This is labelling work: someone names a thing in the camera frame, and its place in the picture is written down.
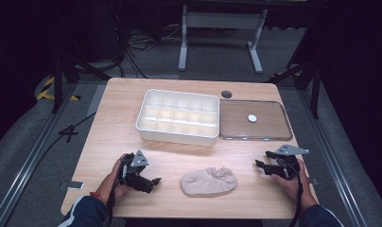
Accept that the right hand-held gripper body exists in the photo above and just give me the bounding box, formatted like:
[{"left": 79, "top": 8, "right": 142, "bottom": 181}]
[{"left": 273, "top": 144, "right": 310, "bottom": 181}]

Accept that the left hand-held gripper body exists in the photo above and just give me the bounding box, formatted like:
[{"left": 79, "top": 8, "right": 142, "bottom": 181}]
[{"left": 117, "top": 149, "right": 150, "bottom": 187}]

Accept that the beige sock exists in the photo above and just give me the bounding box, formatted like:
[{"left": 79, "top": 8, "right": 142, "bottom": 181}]
[{"left": 180, "top": 166, "right": 238, "bottom": 198}]

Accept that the white compartment storage box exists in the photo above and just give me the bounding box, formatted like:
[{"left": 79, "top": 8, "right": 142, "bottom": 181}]
[{"left": 135, "top": 88, "right": 220, "bottom": 148}]

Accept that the person's right hand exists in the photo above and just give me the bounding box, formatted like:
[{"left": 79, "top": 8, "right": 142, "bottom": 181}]
[{"left": 270, "top": 159, "right": 318, "bottom": 211}]

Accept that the person's left hand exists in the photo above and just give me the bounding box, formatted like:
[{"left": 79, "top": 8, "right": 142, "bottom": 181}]
[{"left": 96, "top": 153, "right": 131, "bottom": 203}]

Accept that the transparent lid with white knob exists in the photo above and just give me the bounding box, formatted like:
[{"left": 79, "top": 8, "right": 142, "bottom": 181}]
[{"left": 217, "top": 98, "right": 294, "bottom": 142}]

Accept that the black metal stand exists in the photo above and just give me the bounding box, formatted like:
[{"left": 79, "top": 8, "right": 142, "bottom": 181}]
[
  {"left": 51, "top": 53, "right": 112, "bottom": 114},
  {"left": 268, "top": 53, "right": 325, "bottom": 120}
]

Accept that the yellow black hazard tape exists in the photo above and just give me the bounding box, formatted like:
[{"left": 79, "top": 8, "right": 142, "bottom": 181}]
[{"left": 37, "top": 76, "right": 81, "bottom": 102}]

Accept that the left hand-held gripper cable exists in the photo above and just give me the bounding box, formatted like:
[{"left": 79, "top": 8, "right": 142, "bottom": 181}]
[{"left": 105, "top": 157, "right": 126, "bottom": 227}]

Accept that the hand-held gripper cable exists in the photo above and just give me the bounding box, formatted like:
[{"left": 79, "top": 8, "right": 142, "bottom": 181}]
[
  {"left": 278, "top": 157, "right": 305, "bottom": 227},
  {"left": 105, "top": 157, "right": 126, "bottom": 227}
]

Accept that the right hand-held gripper cable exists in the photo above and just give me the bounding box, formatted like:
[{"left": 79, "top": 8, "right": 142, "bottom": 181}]
[{"left": 278, "top": 157, "right": 305, "bottom": 227}]

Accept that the aluminium floor rail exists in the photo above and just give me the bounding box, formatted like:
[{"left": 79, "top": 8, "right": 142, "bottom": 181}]
[
  {"left": 297, "top": 89, "right": 368, "bottom": 227},
  {"left": 0, "top": 83, "right": 78, "bottom": 227}
]

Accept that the red bracelet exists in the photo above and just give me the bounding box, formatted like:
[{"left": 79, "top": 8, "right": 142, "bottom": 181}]
[{"left": 89, "top": 191, "right": 108, "bottom": 206}]

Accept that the black floor cable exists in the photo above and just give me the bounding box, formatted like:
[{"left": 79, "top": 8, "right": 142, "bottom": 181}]
[{"left": 41, "top": 112, "right": 97, "bottom": 159}]

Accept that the bundle of floor cables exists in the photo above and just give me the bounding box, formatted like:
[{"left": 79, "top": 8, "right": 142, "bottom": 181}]
[{"left": 116, "top": 18, "right": 182, "bottom": 79}]

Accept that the white metal table frame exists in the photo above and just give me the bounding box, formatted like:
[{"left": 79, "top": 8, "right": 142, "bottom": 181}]
[{"left": 178, "top": 4, "right": 269, "bottom": 75}]

